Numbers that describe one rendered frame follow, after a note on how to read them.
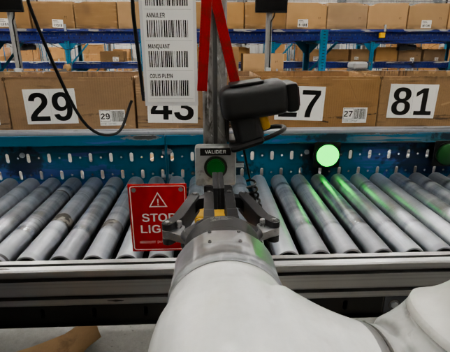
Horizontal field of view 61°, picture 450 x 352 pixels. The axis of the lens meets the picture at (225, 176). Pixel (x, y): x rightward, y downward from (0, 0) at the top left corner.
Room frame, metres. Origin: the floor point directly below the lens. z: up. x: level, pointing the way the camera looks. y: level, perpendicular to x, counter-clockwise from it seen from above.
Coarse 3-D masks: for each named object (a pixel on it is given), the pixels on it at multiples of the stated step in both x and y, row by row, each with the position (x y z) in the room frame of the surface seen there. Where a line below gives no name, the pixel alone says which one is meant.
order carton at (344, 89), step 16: (304, 80) 1.24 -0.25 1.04; (320, 80) 1.24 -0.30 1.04; (336, 80) 1.24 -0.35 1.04; (352, 80) 1.25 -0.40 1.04; (368, 80) 1.25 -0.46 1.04; (336, 96) 1.24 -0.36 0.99; (352, 96) 1.25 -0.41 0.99; (368, 96) 1.25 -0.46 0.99; (336, 112) 1.25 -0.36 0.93; (368, 112) 1.25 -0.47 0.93
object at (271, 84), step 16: (240, 80) 0.62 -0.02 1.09; (256, 80) 0.59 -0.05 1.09; (272, 80) 0.58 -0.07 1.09; (288, 80) 0.61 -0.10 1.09; (224, 96) 0.57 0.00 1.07; (240, 96) 0.57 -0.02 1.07; (256, 96) 0.57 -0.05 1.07; (272, 96) 0.57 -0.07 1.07; (288, 96) 0.57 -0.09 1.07; (224, 112) 0.57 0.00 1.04; (240, 112) 0.57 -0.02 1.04; (256, 112) 0.57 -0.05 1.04; (272, 112) 0.57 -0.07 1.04; (240, 128) 0.58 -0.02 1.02; (256, 128) 0.58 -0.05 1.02; (240, 144) 0.58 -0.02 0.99; (256, 144) 0.58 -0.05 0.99
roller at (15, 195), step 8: (24, 184) 1.07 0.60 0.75; (32, 184) 1.09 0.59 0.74; (8, 192) 1.01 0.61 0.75; (16, 192) 1.01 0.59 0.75; (24, 192) 1.04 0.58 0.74; (0, 200) 0.94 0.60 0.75; (8, 200) 0.96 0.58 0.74; (16, 200) 0.98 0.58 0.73; (0, 208) 0.91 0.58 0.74; (8, 208) 0.93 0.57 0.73; (0, 216) 0.89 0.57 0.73
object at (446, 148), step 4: (448, 144) 1.19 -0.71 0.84; (440, 148) 1.19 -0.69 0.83; (444, 148) 1.18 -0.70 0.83; (448, 148) 1.18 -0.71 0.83; (440, 152) 1.18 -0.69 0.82; (444, 152) 1.18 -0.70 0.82; (448, 152) 1.18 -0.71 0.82; (440, 156) 1.18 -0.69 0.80; (444, 156) 1.18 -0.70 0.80; (448, 156) 1.18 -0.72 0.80; (440, 160) 1.18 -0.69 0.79; (444, 160) 1.18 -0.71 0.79; (448, 160) 1.18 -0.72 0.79; (444, 164) 1.19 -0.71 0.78; (448, 164) 1.19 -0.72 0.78
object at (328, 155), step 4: (320, 148) 1.17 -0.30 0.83; (324, 148) 1.17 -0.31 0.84; (328, 148) 1.17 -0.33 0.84; (332, 148) 1.17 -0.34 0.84; (336, 148) 1.17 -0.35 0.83; (320, 152) 1.17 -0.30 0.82; (324, 152) 1.16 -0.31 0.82; (328, 152) 1.16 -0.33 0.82; (332, 152) 1.17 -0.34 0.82; (336, 152) 1.17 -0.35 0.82; (320, 156) 1.17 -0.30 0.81; (324, 156) 1.16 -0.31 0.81; (328, 156) 1.16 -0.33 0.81; (332, 156) 1.17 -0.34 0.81; (336, 156) 1.17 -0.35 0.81; (320, 160) 1.17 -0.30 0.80; (324, 160) 1.16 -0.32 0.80; (328, 160) 1.16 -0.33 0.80; (332, 160) 1.17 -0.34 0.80; (336, 160) 1.17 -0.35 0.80; (324, 164) 1.17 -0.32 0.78; (328, 164) 1.17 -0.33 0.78; (332, 164) 1.17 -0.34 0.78
